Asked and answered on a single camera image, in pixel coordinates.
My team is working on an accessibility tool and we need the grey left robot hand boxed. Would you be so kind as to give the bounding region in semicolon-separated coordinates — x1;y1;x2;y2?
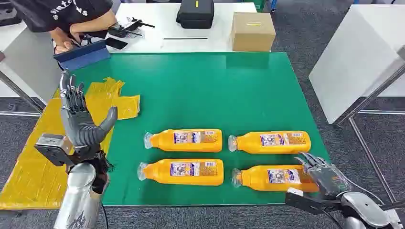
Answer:
59;70;118;156

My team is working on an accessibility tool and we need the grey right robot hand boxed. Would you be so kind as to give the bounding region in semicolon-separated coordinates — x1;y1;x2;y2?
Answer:
295;152;352;200

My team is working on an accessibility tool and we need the orange detergent bottle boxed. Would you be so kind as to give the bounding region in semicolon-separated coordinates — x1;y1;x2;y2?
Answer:
137;159;224;187
144;128;223;153
231;165;320;193
228;131;312;155

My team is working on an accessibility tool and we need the yellow plastic sheet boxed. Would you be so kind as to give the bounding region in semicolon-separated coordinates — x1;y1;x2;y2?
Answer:
0;77;141;210

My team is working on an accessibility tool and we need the blue tablet case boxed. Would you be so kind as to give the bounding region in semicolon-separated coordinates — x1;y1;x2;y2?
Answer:
53;40;111;71

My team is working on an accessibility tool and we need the person's right hand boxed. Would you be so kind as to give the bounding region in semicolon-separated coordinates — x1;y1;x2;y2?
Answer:
54;40;76;55

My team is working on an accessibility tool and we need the person's hand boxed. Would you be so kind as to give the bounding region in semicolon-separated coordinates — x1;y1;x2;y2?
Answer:
54;40;76;55
69;27;84;44

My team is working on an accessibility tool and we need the white desk with metal leg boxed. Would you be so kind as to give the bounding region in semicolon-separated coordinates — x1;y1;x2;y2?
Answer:
0;21;63;114

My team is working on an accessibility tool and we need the black phone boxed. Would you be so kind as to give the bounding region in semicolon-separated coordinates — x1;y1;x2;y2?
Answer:
105;37;128;51

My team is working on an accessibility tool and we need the person's left hand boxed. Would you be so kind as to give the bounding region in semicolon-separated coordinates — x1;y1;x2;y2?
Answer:
69;27;84;44

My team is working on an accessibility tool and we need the black handheld controller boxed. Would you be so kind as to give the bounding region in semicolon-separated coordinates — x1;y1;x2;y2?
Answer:
107;17;156;39

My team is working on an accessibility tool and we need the person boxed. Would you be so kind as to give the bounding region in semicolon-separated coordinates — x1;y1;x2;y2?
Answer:
9;0;118;55

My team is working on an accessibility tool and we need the green table mat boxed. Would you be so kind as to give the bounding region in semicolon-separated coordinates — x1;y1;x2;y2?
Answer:
58;52;331;207

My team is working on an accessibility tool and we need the black carrying case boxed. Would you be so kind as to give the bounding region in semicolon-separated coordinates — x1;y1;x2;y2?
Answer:
176;0;215;30

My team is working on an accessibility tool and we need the brown cardboard box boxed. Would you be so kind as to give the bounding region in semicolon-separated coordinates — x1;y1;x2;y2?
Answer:
230;12;277;52

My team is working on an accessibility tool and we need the long white table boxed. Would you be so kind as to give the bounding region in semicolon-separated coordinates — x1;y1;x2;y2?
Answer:
107;2;273;53

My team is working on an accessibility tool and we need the green crate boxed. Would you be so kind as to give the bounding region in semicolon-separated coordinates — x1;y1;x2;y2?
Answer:
244;0;266;12

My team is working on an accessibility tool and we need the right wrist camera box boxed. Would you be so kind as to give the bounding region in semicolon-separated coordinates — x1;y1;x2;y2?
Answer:
285;187;341;216

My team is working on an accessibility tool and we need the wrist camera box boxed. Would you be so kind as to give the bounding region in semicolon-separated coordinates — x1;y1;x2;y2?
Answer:
34;133;76;167
285;187;341;216

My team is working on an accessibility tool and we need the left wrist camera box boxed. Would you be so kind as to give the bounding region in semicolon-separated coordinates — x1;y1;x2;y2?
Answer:
34;133;76;167

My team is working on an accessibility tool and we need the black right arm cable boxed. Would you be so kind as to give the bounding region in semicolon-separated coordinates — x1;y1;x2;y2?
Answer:
321;208;345;229

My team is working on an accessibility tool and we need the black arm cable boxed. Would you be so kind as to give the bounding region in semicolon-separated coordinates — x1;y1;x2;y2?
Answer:
100;204;110;229
321;208;345;229

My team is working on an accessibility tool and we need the white floor cable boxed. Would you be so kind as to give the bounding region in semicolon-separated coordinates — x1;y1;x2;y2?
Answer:
343;176;385;204

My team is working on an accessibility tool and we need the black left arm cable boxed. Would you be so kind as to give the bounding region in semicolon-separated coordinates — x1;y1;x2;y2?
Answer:
100;204;110;229

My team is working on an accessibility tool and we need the white table with metal frame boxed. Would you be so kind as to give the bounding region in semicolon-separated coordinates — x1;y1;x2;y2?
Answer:
308;3;405;205

